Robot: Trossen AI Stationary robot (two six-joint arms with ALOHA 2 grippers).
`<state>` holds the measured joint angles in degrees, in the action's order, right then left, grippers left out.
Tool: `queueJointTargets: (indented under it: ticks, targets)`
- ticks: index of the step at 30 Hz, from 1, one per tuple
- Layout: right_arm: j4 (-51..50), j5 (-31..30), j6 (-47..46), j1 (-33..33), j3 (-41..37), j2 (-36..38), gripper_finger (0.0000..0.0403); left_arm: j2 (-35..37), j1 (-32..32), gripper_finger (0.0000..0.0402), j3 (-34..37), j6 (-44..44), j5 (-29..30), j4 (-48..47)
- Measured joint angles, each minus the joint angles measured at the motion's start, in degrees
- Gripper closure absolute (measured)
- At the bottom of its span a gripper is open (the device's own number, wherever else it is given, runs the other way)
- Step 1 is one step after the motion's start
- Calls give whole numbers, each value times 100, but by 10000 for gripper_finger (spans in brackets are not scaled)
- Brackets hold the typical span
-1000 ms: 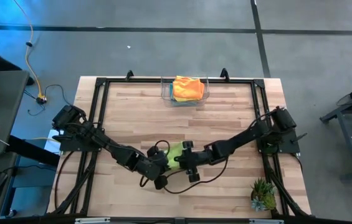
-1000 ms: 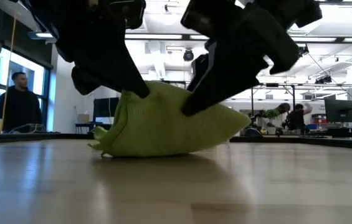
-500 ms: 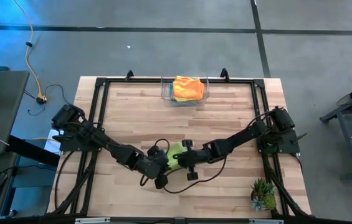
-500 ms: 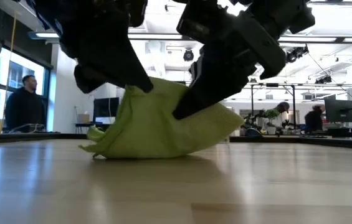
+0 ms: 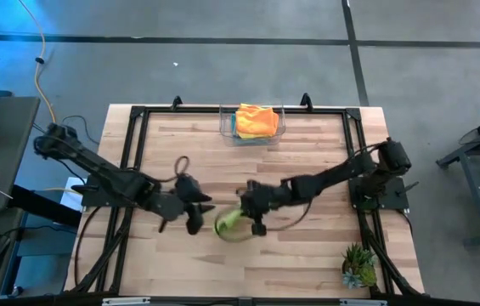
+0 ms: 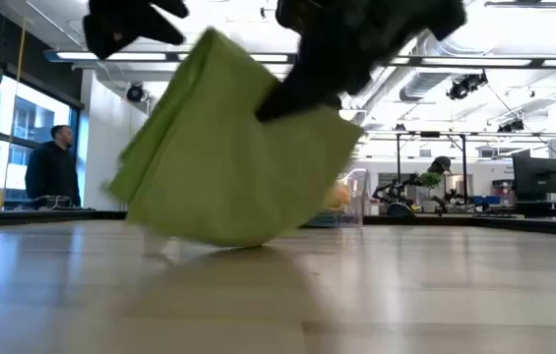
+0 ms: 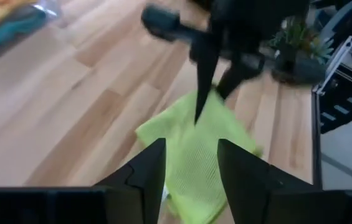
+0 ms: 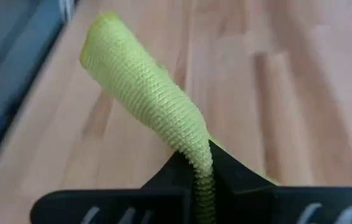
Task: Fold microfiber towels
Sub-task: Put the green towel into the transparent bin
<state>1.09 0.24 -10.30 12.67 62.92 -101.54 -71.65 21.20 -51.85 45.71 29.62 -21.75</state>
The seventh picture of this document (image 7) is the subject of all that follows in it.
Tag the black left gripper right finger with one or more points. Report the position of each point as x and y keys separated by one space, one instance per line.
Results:
x=266 y=199

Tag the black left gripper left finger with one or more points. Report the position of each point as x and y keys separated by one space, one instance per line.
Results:
x=116 y=202

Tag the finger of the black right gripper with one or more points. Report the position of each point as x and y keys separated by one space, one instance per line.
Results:
x=241 y=71
x=205 y=68

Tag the lime green microfiber towel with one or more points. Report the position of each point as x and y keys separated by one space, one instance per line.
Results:
x=200 y=161

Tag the teal microfiber towel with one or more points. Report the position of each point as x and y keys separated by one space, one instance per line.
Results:
x=4 y=39

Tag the small potted succulent plant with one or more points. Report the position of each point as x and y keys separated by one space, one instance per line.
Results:
x=300 y=46

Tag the clear plastic bin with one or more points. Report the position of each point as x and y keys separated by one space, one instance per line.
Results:
x=49 y=7

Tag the silver metal bracket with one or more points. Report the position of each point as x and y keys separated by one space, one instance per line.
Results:
x=339 y=62

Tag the black aluminium table frame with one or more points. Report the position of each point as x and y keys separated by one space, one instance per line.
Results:
x=340 y=102

